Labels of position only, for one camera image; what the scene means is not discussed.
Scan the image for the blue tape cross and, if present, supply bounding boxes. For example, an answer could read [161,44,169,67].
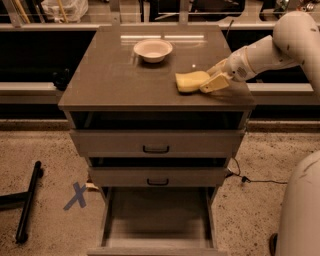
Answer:
[63,182,87,211]

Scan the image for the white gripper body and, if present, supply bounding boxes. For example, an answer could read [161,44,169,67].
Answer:
[222,46,257,82]

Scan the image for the white bowl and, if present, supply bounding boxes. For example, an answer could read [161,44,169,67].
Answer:
[133,39,173,63]

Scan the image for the grey top drawer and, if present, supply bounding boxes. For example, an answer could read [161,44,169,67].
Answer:
[69,111,247,158]

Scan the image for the grey middle drawer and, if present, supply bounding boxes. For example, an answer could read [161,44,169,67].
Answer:
[88,158,227,187]

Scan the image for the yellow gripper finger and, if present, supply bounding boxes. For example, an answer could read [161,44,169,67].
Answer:
[200,73,230,93]
[207,59,227,76]

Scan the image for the grey drawer cabinet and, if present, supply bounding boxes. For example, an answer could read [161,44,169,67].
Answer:
[57,25,257,256]

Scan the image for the grey drawer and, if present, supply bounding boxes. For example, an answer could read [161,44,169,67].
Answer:
[87,187,228,256]
[88,158,227,187]
[69,111,247,158]

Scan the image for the grey bottom drawer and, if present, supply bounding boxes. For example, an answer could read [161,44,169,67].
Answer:
[87,187,228,256]

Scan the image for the black power cable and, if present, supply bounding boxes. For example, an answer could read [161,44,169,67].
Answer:
[225,157,288,186]

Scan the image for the yellow sponge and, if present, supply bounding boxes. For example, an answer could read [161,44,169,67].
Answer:
[175,71,210,93]

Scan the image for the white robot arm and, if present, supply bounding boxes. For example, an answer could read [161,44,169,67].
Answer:
[200,11,320,256]

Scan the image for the black shoe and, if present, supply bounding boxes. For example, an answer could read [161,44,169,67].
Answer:
[269,233,278,256]

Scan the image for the black stand leg left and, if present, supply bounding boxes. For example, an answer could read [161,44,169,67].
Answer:
[0,161,43,244]

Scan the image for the white plastic bag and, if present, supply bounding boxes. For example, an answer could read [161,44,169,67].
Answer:
[41,0,89,23]

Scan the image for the black clamp knob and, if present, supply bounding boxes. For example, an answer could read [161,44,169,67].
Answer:
[52,69,70,91]

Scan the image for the black antenna rod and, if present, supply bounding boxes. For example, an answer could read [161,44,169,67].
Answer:
[225,19,235,41]

